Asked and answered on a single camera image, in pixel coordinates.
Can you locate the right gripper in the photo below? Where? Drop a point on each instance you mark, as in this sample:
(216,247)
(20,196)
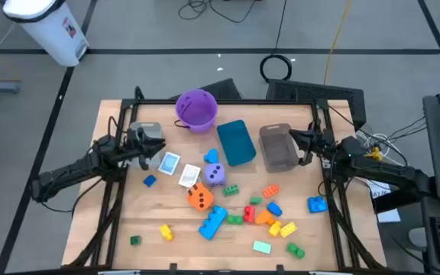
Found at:
(321,145)

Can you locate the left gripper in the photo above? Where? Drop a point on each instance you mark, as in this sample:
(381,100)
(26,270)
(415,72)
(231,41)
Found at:
(136,145)

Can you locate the dark blue square block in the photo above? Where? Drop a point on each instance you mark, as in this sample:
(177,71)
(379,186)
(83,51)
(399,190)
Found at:
(149,181)

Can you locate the white picture card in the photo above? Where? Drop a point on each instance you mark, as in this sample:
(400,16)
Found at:
(189,175)

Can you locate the blue square toy block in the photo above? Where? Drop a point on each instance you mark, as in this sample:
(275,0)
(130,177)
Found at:
(317,204)

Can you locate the blue figure-shaped toy block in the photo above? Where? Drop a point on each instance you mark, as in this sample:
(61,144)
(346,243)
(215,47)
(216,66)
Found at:
(212,156)

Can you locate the purple foam dice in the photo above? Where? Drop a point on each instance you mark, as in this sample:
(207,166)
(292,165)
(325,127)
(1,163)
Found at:
(209,179)

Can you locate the small green toy block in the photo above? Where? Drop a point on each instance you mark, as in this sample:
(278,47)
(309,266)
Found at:
(256,200)

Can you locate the orange foam dice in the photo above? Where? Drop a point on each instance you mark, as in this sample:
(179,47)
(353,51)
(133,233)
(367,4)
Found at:
(204,206)

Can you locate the yellow rounded toy block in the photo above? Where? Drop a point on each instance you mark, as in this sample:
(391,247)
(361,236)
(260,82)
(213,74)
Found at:
(166,233)

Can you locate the dark green square block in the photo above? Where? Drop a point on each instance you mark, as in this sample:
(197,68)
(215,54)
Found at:
(135,240)

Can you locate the large blue toy block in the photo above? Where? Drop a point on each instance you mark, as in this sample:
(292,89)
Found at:
(212,223)

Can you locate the green rectangular toy block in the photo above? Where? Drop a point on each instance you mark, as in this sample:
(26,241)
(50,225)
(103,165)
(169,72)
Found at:
(234,219)

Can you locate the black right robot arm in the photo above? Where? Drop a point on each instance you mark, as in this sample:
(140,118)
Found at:
(380,164)

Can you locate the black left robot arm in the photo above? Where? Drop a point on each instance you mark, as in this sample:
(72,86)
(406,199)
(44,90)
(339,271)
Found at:
(71,170)

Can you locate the light grey plastic bin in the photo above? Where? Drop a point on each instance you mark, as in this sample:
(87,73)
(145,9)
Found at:
(155,126)

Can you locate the blue-backed playing card deck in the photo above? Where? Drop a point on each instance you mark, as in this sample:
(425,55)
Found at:
(169,163)

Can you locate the smoky translucent plastic bin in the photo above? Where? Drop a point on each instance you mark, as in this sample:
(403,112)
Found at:
(277,151)

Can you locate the purple pumpkin face bucket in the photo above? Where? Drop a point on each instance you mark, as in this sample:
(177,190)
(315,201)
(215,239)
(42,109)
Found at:
(197,110)

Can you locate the black perforated case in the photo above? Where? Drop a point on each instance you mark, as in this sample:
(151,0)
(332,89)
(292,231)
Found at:
(311,91)

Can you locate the teal plastic tray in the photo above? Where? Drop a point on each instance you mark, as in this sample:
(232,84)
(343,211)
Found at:
(236,143)

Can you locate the yellow connector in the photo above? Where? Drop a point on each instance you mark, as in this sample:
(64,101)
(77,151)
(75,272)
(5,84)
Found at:
(375,154)

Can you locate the orange triangular toy block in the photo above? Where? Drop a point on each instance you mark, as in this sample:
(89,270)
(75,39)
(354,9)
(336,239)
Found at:
(264,218)

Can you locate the yellow studded toy brick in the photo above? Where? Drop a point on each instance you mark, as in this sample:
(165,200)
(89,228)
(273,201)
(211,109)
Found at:
(288,230)

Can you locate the green studded toy brick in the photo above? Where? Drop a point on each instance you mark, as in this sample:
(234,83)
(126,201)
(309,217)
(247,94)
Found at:
(230,190)

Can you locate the printed white paper sheet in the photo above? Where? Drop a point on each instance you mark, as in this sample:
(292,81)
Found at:
(380,189)

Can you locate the black panel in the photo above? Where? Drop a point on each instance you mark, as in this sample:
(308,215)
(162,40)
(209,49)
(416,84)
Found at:
(225,89)

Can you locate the green rounded toy block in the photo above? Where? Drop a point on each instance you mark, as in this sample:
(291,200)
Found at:
(295,250)

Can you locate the mint green flat tile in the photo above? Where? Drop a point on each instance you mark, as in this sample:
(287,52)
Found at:
(262,247)

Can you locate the plain white paper sheet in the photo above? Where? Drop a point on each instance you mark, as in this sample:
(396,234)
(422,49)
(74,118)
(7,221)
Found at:
(389,216)

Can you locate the black table clamp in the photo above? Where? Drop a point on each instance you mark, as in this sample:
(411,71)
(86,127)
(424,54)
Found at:
(280,270)
(173,269)

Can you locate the grey computer mouse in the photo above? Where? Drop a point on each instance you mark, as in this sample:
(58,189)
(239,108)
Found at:
(418,237)

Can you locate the white trash can black lid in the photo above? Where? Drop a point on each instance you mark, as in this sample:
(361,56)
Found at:
(52,34)

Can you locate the silver aluminium rail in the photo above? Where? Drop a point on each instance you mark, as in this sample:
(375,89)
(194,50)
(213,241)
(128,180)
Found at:
(118,272)
(330,273)

